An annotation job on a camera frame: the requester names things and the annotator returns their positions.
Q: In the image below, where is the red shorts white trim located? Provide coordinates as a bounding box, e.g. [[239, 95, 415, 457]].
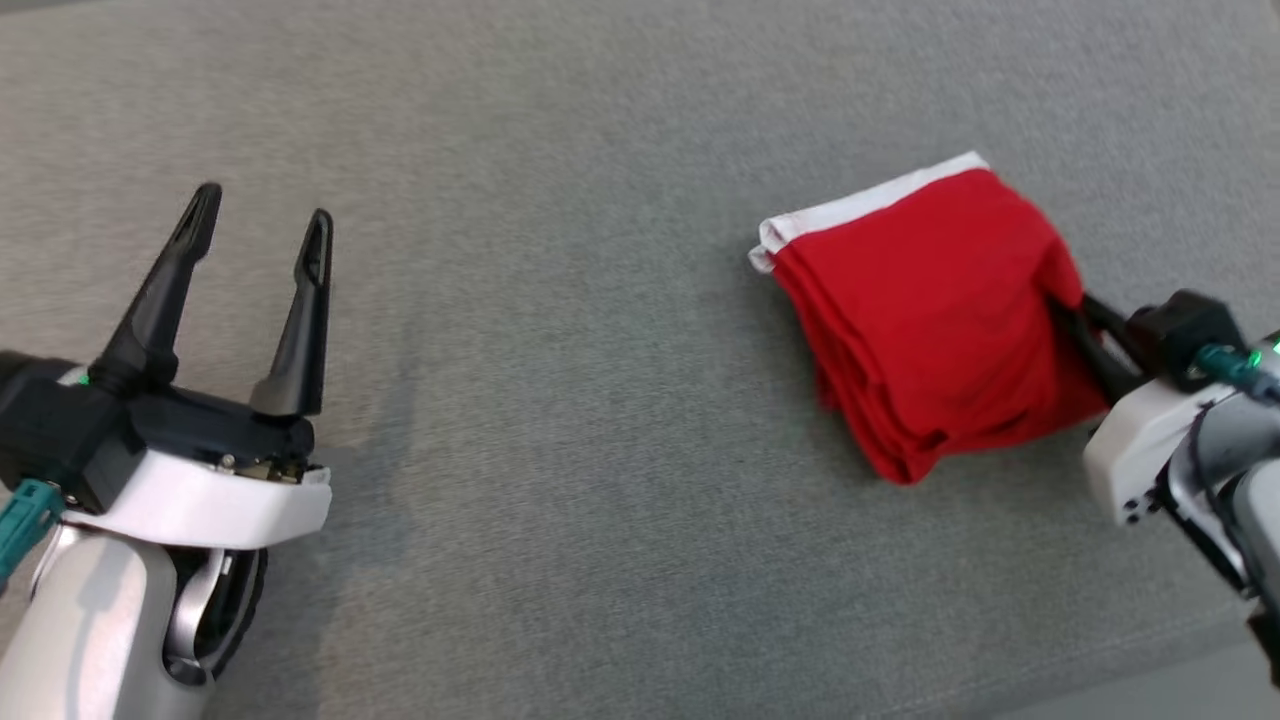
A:
[[747, 151, 1112, 487]]

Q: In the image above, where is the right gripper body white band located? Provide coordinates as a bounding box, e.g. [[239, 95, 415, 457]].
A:
[[1083, 376, 1241, 527]]

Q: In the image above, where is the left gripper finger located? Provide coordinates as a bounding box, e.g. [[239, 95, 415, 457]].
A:
[[249, 207, 335, 419], [88, 181, 224, 397]]

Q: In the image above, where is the arm cable teal plug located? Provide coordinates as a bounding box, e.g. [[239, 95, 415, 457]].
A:
[[1183, 340, 1280, 476], [0, 477, 68, 593]]

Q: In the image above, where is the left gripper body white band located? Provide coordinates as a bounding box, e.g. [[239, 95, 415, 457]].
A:
[[60, 386, 334, 552]]

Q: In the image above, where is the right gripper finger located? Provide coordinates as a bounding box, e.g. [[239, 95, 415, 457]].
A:
[[1048, 300, 1147, 406], [1082, 293, 1138, 349]]

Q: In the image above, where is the left arm cable teal plug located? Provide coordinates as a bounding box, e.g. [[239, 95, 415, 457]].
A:
[[0, 477, 68, 593]]

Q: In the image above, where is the right arm cable teal plug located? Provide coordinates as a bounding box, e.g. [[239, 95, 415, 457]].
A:
[[1183, 340, 1280, 476]]

